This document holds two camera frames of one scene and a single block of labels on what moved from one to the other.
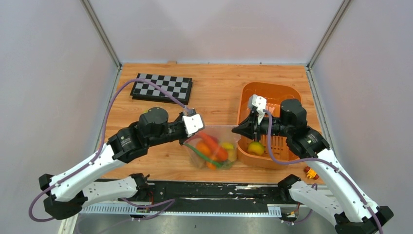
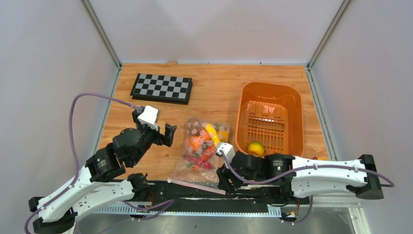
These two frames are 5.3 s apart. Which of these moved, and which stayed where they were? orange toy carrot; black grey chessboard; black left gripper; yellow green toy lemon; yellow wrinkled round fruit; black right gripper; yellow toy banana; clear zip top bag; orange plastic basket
Moved: black left gripper; orange toy carrot; yellow wrinkled round fruit; yellow toy banana; black right gripper; clear zip top bag
Stayed: yellow green toy lemon; black grey chessboard; orange plastic basket
